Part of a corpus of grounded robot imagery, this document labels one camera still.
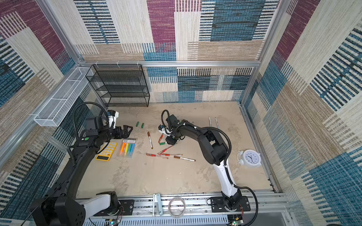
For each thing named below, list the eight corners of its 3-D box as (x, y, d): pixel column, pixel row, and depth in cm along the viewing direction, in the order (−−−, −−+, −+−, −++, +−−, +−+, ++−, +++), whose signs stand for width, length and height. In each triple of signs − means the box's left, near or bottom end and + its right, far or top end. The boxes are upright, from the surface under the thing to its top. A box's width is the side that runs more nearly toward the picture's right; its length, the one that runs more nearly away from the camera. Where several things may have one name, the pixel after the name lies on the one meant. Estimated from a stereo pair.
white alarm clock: (239, 168, 88) (241, 165, 85) (235, 152, 95) (237, 149, 92) (261, 168, 88) (264, 165, 85) (255, 152, 95) (258, 149, 92)
